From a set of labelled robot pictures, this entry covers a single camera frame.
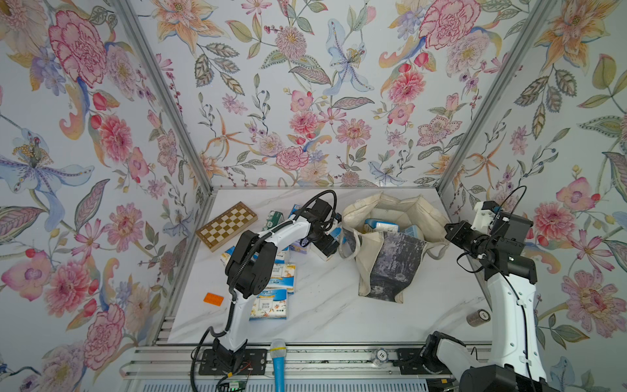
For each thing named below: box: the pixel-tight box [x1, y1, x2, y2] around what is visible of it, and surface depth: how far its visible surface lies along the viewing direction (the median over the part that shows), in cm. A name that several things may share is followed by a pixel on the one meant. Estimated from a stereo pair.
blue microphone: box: [269, 338, 287, 392], surface depth 74 cm
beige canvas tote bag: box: [338, 191, 451, 303], surface depth 85 cm
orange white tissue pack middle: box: [266, 262, 297, 294], surface depth 87 cm
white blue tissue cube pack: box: [404, 224, 419, 238], surface depth 90 cm
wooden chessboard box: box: [195, 201, 258, 252], surface depth 106 cm
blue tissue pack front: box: [364, 218, 401, 233], surface depth 91 cm
